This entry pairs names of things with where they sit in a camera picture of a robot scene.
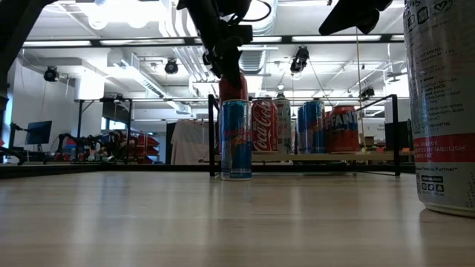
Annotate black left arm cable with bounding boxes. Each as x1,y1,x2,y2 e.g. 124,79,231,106
237,0,274,23

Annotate white Celsius Peach Vibe can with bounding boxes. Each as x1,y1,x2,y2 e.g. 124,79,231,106
276,94,293,155

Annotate black table rig frame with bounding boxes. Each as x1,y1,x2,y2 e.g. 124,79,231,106
0,162,419,179

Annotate blue silver Red Bull can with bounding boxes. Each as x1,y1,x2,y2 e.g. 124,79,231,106
302,99,328,155
296,106,305,155
220,99,254,182

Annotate white hanging cloth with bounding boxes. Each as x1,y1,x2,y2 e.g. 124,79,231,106
171,119,211,166

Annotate red Fanta can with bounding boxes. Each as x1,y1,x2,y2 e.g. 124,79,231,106
327,105,360,154

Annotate cardboard box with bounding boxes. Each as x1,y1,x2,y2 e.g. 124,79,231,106
358,133,376,148

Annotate black monitor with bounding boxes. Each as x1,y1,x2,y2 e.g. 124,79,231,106
384,120,416,152

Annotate dark blue screen monitor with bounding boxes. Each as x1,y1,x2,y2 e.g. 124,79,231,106
24,120,53,146

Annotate red Coca-Cola can black script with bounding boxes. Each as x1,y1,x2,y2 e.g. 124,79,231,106
217,72,249,103

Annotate black ceiling light beam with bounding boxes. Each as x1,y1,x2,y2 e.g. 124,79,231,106
22,33,408,48

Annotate red Star Wars Coca-Cola can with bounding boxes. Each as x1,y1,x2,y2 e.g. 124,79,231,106
251,98,279,154

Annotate silver Celsius can pink band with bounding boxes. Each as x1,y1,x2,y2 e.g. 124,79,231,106
403,0,475,218

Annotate red stacked bins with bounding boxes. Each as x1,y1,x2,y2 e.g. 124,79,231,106
135,132,161,165

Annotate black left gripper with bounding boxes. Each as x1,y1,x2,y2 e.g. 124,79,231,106
177,0,254,90

